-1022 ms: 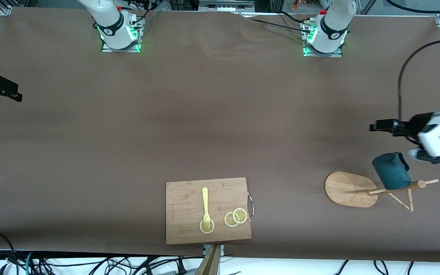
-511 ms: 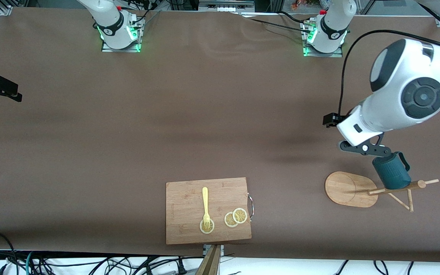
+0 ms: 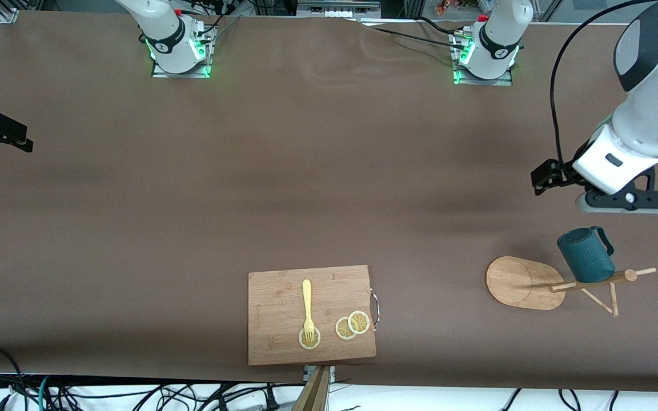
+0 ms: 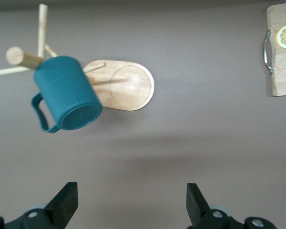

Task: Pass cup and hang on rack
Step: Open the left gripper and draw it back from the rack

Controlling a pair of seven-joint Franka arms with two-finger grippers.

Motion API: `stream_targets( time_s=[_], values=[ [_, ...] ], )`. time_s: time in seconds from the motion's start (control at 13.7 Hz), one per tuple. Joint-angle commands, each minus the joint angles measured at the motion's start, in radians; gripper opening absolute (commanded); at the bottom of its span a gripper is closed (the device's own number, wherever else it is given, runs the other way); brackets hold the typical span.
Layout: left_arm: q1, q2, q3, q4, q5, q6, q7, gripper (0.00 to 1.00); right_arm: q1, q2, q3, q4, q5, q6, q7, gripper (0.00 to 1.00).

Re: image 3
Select dark teal mug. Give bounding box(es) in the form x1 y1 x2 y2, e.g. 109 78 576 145
556 227 616 284

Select wooden cup rack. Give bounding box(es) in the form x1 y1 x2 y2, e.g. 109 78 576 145
486 256 657 318

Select brown table mat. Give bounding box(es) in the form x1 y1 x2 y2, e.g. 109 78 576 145
0 10 658 393

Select yellow plastic fork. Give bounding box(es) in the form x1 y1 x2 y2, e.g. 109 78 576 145
302 279 316 345

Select grey power strip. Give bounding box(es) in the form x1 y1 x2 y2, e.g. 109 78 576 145
296 0 382 19

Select lemon slice under fork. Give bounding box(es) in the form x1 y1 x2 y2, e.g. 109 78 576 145
298 326 322 350

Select bamboo cutting board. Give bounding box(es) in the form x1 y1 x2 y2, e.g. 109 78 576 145
247 264 378 366

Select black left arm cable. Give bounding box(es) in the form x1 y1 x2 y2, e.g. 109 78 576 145
550 0 658 175

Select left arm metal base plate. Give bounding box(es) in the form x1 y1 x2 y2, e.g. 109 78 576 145
450 29 513 86

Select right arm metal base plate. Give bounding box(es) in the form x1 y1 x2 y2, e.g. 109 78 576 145
151 23 214 79

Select black cable on table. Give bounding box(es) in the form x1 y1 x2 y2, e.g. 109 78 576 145
360 20 467 49

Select teal floor cable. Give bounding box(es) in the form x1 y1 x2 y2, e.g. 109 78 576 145
37 376 53 411

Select wooden camera stand beam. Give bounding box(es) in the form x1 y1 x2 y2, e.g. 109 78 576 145
292 365 335 411

